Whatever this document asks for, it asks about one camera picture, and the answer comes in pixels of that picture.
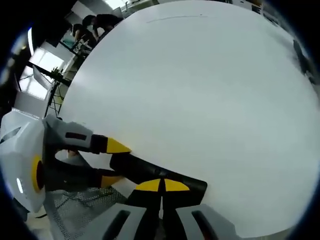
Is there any white desk monitor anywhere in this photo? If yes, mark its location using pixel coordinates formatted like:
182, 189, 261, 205
32, 66, 55, 93

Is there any black stand pole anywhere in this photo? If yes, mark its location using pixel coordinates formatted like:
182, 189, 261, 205
24, 61, 74, 88

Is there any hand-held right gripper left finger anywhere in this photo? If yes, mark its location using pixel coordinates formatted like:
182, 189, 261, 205
82, 178, 162, 240

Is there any black remote control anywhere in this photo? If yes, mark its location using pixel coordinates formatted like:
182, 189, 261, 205
109, 152, 209, 208

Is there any grey mesh chair back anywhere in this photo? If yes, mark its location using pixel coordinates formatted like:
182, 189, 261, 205
44, 186, 128, 240

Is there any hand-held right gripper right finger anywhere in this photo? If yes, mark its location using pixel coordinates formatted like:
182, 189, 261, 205
162, 178, 238, 240

